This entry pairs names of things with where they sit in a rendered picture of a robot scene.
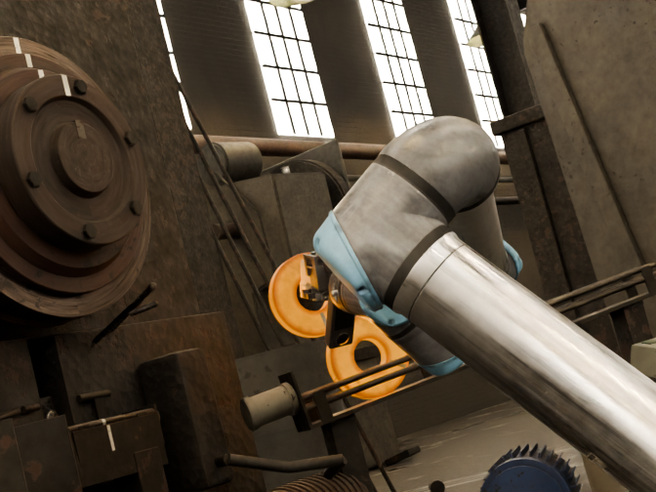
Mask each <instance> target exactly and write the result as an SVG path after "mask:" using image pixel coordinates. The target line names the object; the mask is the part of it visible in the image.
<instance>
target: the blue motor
mask: <svg viewBox="0 0 656 492"><path fill-rule="evenodd" d="M546 447H547V444H545V445H544V446H543V448H538V443H535V444H534V445H533V447H532V448H529V444H528V443H526V444H525V445H524V446H523V448H522V449H521V448H520V446H519V445H517V446H516V448H515V449H514V450H513V451H512V450H511V449H510V450H509V451H508V452H507V453H506V454H504V455H503V456H502V457H501V458H500V459H499V460H498V461H497V462H496V463H495V464H494V465H493V466H492V467H491V468H490V469H489V470H488V472H489V474H487V475H486V476H485V477H484V478H483V480H485V481H484V483H483V485H482V486H481V487H480V489H481V490H480V492H580V491H581V488H582V485H583V484H582V483H578V480H579V477H580V474H576V475H574V471H575V469H576V467H575V466H574V467H572V468H570V466H569V465H568V463H569V461H570V459H568V460H567V461H565V460H564V459H562V458H561V456H562V454H563V452H561V454H560V455H557V454H556V453H555V452H554V450H555V448H553V450H552V451H550V450H548V449H546Z"/></svg>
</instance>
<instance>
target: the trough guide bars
mask: <svg viewBox="0 0 656 492"><path fill-rule="evenodd" d="M654 267H656V262H652V263H649V264H647V265H644V266H640V267H634V268H632V269H629V270H626V271H624V272H621V273H619V274H616V275H613V276H611V277H608V278H605V279H603V280H600V281H598V282H596V283H593V284H590V285H588V286H585V287H583V288H580V289H577V290H575V291H572V292H569V293H567V294H564V295H561V296H559V297H556V298H553V299H551V300H548V301H546V302H545V303H547V304H548V305H550V306H551V307H553V306H556V305H558V304H561V303H564V302H566V301H569V300H572V299H574V298H577V297H579V296H582V295H585V294H587V293H590V292H592V291H594V290H597V289H599V288H602V287H605V286H607V285H610V284H612V283H615V282H618V281H620V280H622V282H623V283H621V284H618V285H615V286H613V287H610V288H608V289H605V290H602V291H600V292H597V293H595V294H592V295H589V296H588V297H585V298H583V299H580V300H577V301H575V302H572V303H569V304H567V305H564V306H562V307H557V308H555V310H557V311H558V312H559V313H561V314H563V313H566V312H568V311H570V310H573V309H575V308H579V307H582V306H585V305H587V304H590V303H592V302H595V301H597V300H600V299H603V298H605V297H608V296H610V295H613V294H616V293H618V292H621V291H623V290H626V292H627V295H628V298H629V299H630V298H632V297H635V296H638V293H637V290H636V285H638V284H641V283H643V282H645V285H646V288H647V290H648V293H650V295H651V297H652V296H655V295H656V280H655V278H656V271H655V272H652V270H651V269H652V268H654ZM639 273H641V275H642V276H639V277H636V278H634V279H632V276H633V275H636V274H639ZM410 360H413V359H412V358H411V357H410V356H409V355H408V354H407V355H404V356H402V357H399V358H397V359H395V360H392V361H390V362H387V363H384V364H382V365H380V364H379V365H376V366H373V367H371V368H368V369H366V370H363V372H361V373H358V374H355V375H353V376H350V377H347V378H345V379H342V380H340V381H338V382H332V383H330V384H327V385H324V386H322V387H319V388H316V389H312V390H309V391H307V392H304V393H302V397H303V400H304V403H305V405H306V408H307V412H308V415H309V417H310V420H311V422H315V421H317V420H321V421H322V423H323V426H324V425H326V424H329V423H331V422H334V421H335V420H334V417H333V414H332V412H331V409H330V406H329V404H330V403H332V402H335V401H337V400H340V399H343V398H345V397H348V396H350V395H353V394H356V393H358V392H361V391H363V390H368V389H370V388H372V387H374V386H377V385H380V384H382V383H385V382H387V381H390V380H392V379H395V378H398V377H400V376H403V375H405V374H408V373H411V372H413V371H416V370H418V369H421V372H422V374H423V377H424V379H425V378H427V377H430V376H432V374H430V373H429V372H428V371H427V370H425V369H424V368H423V367H420V366H418V365H417V364H416V362H414V363H411V364H409V365H408V366H407V367H405V368H402V369H399V370H397V371H394V372H392V373H389V374H386V375H385V376H382V377H380V378H377V379H374V380H372V381H369V382H367V383H364V384H361V385H359V386H356V387H353V388H351V389H347V390H344V391H342V390H340V391H338V392H335V393H332V394H330V395H327V396H326V395H325V393H326V392H328V391H331V390H335V389H338V388H341V387H343V386H346V385H348V384H351V383H354V382H356V381H359V380H362V379H364V378H367V377H369V376H372V375H375V374H377V373H380V372H382V371H385V370H388V369H390V368H392V367H395V366H397V365H400V364H402V363H405V362H408V361H410ZM312 399H313V400H314V401H313V400H312ZM316 409H317V411H318V413H317V411H316ZM318 414H319V416H318ZM319 417H320V419H319Z"/></svg>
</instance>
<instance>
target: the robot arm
mask: <svg viewBox="0 0 656 492"><path fill-rule="evenodd" d="M500 172H501V165H500V158H499V153H498V150H497V147H496V145H495V143H494V142H493V140H492V138H491V137H490V136H489V135H488V133H487V132H486V131H485V130H484V129H483V128H481V127H480V126H479V125H477V124H476V123H474V122H472V121H470V120H468V119H465V118H460V117H456V116H441V117H435V118H431V119H428V120H425V121H422V122H420V123H417V124H416V125H414V126H412V127H410V128H409V129H407V130H405V131H404V132H402V133H401V134H400V135H398V136H397V137H396V138H395V139H393V140H392V141H391V142H390V143H389V144H388V145H387V146H386V147H384V149H383V150H382V151H381V152H380V153H379V156H378V157H377V158H376V160H375V161H374V162H373V163H372V164H371V165H370V166H369V167H368V169H367V170H366V171H365V172H364V174H363V175H362V176H361V177H360V178H359V180H358V181H357V182H356V183H355V184H354V186H353V187H352V188H351V189H350V191H349V192H348V193H347V194H346V196H345V197H344V198H343V199H342V200H341V202H340V203H339V204H338V205H337V206H336V208H335V209H334V210H333V211H332V210H331V211H330V212H329V216H328V218H327V219H326V220H325V222H324V223H323V224H322V226H321V227H320V228H319V230H318V231H317V232H316V234H315V235H314V237H313V247H314V250H315V251H314V252H310V254H308V255H306V254H303V257H304V259H303V260H301V278H302V280H301V282H300V289H301V290H300V294H301V298H304V299H309V300H310V299H312V300H313V301H316V302H325V301H328V307H327V318H326V329H325V340H324V342H325V344H326V345H327V346H328V348H329V349H334V348H339V347H343V346H347V345H350V344H352V341H353V331H354V322H355V316H356V315H357V316H360V317H363V318H366V319H367V320H369V321H370V322H371V323H372V324H373V325H374V326H376V327H377V328H378V329H379V330H380V331H381V332H382V333H384V334H385V335H386V336H387V337H388V338H389V339H390V340H391V341H393V342H394V343H395V344H396V345H397V346H398V347H399V348H401V349H402V350H403V351H404V352H405V353H406V354H408V355H409V356H410V357H411V358H412V359H413V360H414V361H415V362H416V364H417V365H418V366H420V367H423V368H424V369H425V370H427V371H428V372H429V373H430V374H432V375H435V376H443V375H447V374H449V373H451V372H453V371H455V370H456V369H458V368H459V367H460V366H461V365H463V364H464V363H465V364H467V365H468V366H469V367H470V368H471V369H472V370H474V371H475V372H476V373H477V374H479V375H480V376H481V377H483V378H484V379H485V380H486V381H488V382H489V383H490V384H492V385H493V386H494V387H496V388H497V389H498V390H500V391H501V392H502V393H504V394H505V395H506V396H507V397H509V398H510V399H511V400H513V401H514V402H515V403H517V404H518V405H519V406H520V407H522V408H523V409H524V410H526V411H527V412H528V413H529V414H531V415H532V416H533V417H535V418H536V419H537V420H539V421H540V422H541V423H542V424H544V425H545V426H546V427H548V428H549V429H550V430H551V431H553V432H554V433H556V434H557V435H558V436H559V437H561V438H562V439H563V440H565V441H566V442H567V443H569V444H570V445H571V446H572V447H574V448H575V449H576V450H578V451H579V452H580V453H581V454H583V455H584V456H585V457H586V458H588V459H589V460H590V461H592V462H593V463H594V464H596V465H597V466H598V467H599V468H601V469H602V470H603V471H605V472H606V473H608V474H609V475H610V476H612V477H613V478H614V479H615V480H617V481H618V482H619V483H621V484H622V485H623V486H624V487H626V488H627V489H628V490H630V491H631V492H656V384H655V383H654V382H653V381H651V380H650V379H649V378H647V377H646V376H645V375H643V374H642V373H640V372H639V371H638V370H636V369H635V368H634V367H633V366H632V365H631V364H629V363H628V362H626V361H625V360H624V359H622V358H621V357H620V356H618V355H617V354H616V353H614V352H613V351H612V350H610V349H609V348H607V347H606V346H604V345H603V344H602V343H600V342H599V341H598V340H596V339H595V338H593V337H592V336H591V335H589V334H588V333H587V332H585V331H584V330H583V329H581V328H580V327H579V326H577V325H576V324H574V323H573V322H572V321H570V320H569V319H568V318H566V317H565V316H564V315H562V314H561V313H559V312H558V311H557V310H555V309H554V308H553V307H551V306H550V305H548V304H547V303H545V302H544V301H543V300H541V299H540V298H539V297H537V296H536V295H535V294H533V293H532V292H531V291H529V290H528V289H526V288H525V287H524V286H522V285H521V284H520V283H518V282H517V281H516V279H517V277H518V274H519V273H520V271H521V269H522V260H521V258H520V257H519V255H518V254H517V252H516V251H515V250H514V248H513V247H511V246H510V245H509V244H508V243H507V242H506V241H504V240H503V236H502V232H501V227H500V222H499V217H498V212H497V207H496V202H495V197H494V190H495V188H496V186H497V184H498V181H499V178H500Z"/></svg>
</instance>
